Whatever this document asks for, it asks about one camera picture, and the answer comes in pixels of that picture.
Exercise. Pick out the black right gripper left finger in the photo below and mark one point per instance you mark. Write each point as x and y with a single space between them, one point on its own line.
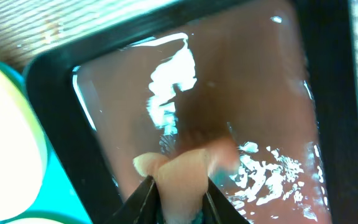
140 207

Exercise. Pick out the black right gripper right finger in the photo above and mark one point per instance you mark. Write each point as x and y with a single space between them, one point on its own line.
217 209

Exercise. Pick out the orange sponge with dark scourer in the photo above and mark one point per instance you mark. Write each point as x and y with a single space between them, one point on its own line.
183 179

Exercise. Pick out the yellow-green plate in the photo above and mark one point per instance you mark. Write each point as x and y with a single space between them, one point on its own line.
23 151
34 221

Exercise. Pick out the teal plastic tray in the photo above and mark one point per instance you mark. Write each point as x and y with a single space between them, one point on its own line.
57 199

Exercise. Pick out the dark red black-rimmed tray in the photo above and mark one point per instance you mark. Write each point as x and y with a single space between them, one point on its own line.
276 76

